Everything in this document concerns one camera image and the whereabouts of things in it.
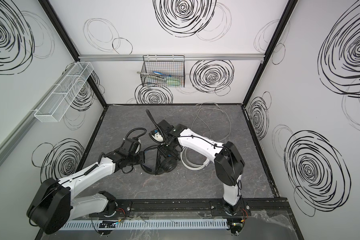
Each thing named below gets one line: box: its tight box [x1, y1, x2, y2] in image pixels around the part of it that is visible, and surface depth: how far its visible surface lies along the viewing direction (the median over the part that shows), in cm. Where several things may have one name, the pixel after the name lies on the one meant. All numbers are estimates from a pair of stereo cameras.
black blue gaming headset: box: [140, 145, 178, 176], surface depth 82 cm
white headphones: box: [180, 146, 210, 171], surface depth 89 cm
